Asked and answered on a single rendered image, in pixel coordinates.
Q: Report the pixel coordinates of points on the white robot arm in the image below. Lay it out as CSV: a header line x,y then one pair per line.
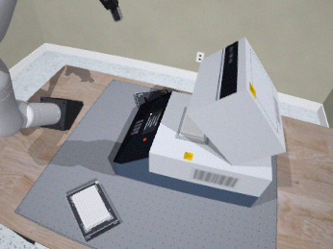
x,y
11,115

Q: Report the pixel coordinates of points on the white benchtop thermal cycler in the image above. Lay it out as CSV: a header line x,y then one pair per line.
x,y
235,104

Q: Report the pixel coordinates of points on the black rectangular frame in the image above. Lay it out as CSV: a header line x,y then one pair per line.
x,y
144,97

